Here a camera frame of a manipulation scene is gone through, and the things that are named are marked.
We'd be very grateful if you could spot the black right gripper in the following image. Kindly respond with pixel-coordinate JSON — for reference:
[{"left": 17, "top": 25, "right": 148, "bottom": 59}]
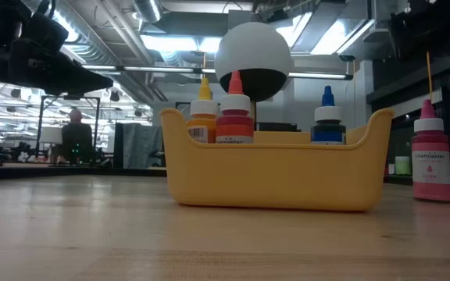
[{"left": 388, "top": 0, "right": 450, "bottom": 60}]

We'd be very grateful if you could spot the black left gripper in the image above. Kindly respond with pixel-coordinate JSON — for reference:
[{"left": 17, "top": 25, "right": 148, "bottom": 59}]
[{"left": 9, "top": 11, "right": 113, "bottom": 99}]

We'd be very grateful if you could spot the large yellow dye bottle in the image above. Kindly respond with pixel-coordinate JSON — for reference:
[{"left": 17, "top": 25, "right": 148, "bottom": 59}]
[{"left": 187, "top": 76, "right": 219, "bottom": 144}]

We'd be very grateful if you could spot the large orange dye bottle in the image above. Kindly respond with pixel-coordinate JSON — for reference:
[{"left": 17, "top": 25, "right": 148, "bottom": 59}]
[{"left": 216, "top": 70, "right": 255, "bottom": 144}]

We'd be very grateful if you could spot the yellow plastic basket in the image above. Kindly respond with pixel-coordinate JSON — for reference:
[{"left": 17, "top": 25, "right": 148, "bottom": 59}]
[{"left": 159, "top": 108, "right": 395, "bottom": 213}]

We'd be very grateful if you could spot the person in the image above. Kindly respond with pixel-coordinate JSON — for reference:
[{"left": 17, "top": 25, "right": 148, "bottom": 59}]
[{"left": 60, "top": 108, "right": 94, "bottom": 164}]

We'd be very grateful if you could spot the white background box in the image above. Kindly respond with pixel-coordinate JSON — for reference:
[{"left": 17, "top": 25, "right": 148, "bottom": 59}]
[{"left": 39, "top": 126, "right": 64, "bottom": 144}]

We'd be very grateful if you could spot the ceiling light tube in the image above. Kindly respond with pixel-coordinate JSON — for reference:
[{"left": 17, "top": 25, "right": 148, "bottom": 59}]
[{"left": 82, "top": 64, "right": 354, "bottom": 81}]

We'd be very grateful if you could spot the grey fabric partition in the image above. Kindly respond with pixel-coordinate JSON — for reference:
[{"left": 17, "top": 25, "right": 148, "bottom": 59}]
[{"left": 114, "top": 123, "right": 167, "bottom": 169}]

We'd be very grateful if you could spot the background work table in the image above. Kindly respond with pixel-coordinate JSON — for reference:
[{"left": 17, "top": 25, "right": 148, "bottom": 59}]
[{"left": 0, "top": 162, "right": 78, "bottom": 181}]

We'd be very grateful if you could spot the large pink dye bottle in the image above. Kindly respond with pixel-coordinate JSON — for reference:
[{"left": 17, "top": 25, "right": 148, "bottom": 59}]
[{"left": 411, "top": 98, "right": 450, "bottom": 203}]

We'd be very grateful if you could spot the pale green jar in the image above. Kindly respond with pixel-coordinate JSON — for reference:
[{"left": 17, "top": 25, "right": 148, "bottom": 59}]
[{"left": 395, "top": 155, "right": 412, "bottom": 176}]

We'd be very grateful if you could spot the white globe lamp black base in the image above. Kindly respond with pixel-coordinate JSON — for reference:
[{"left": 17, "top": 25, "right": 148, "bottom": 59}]
[{"left": 213, "top": 21, "right": 298, "bottom": 133}]

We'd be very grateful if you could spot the yellow extension cord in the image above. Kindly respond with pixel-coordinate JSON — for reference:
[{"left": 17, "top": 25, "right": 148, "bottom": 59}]
[{"left": 426, "top": 52, "right": 433, "bottom": 101}]

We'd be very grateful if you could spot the small silver ceiling duct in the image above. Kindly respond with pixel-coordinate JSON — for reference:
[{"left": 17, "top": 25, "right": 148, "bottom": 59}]
[{"left": 131, "top": 0, "right": 164, "bottom": 23}]

